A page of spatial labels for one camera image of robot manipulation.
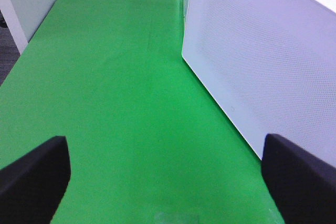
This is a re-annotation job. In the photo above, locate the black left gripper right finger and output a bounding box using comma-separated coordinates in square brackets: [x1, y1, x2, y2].
[261, 134, 335, 223]

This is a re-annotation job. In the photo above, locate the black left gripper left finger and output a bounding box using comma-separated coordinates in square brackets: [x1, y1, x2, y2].
[1, 136, 71, 223]

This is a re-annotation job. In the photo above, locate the white microwave door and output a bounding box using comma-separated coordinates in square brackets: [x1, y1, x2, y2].
[182, 0, 335, 165]

